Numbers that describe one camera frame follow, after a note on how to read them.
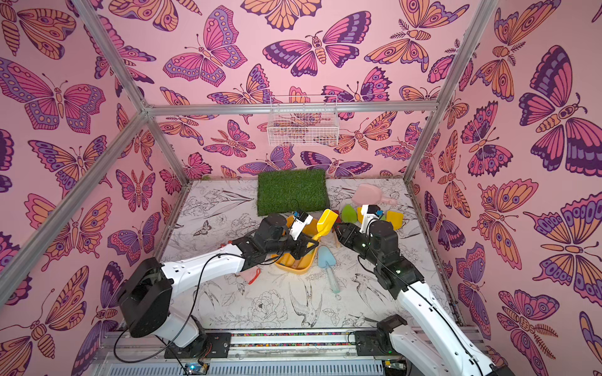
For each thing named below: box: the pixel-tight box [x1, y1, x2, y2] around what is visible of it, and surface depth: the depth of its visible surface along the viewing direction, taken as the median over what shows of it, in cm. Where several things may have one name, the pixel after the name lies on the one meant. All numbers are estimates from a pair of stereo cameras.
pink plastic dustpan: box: [351, 183, 397, 207], surface depth 117 cm
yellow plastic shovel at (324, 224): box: [307, 208, 339, 249], surface depth 81 cm
